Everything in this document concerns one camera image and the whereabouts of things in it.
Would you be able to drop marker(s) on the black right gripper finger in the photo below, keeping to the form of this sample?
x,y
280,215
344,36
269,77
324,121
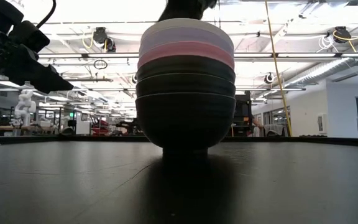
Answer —
x,y
185,9

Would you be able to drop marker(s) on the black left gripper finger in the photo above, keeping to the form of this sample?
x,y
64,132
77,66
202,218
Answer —
x,y
42,74

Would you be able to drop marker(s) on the white bowl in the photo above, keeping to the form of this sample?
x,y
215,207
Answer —
x,y
185,23

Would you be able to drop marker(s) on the purple bowl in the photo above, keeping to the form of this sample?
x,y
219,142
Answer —
x,y
185,35

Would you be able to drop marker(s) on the pink bowl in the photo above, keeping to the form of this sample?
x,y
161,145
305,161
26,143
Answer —
x,y
185,49

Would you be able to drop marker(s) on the black bowl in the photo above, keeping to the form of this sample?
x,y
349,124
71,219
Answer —
x,y
185,124
185,84
185,65

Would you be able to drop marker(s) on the white robot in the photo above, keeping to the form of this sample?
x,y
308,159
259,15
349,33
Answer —
x,y
25,107

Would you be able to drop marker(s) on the white cabinet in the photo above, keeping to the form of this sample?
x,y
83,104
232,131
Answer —
x,y
82,124

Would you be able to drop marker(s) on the red cart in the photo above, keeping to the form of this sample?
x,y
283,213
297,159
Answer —
x,y
99,128

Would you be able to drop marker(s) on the dark workbench with equipment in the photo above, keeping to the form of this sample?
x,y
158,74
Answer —
x,y
126,128

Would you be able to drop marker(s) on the black equipment rack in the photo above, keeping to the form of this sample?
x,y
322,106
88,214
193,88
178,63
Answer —
x,y
242,112

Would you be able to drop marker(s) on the person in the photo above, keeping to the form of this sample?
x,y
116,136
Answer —
x,y
255,124

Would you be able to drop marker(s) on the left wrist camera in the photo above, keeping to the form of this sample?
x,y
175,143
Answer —
x,y
30,37

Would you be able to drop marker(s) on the ceiling light rail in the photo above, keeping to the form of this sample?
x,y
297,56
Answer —
x,y
104,55

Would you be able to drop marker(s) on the black metal table frame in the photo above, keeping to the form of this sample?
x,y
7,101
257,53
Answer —
x,y
73,139

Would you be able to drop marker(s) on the silver ventilation duct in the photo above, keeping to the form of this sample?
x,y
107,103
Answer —
x,y
331,70

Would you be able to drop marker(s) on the white wall box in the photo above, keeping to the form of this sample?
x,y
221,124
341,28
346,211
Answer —
x,y
322,123

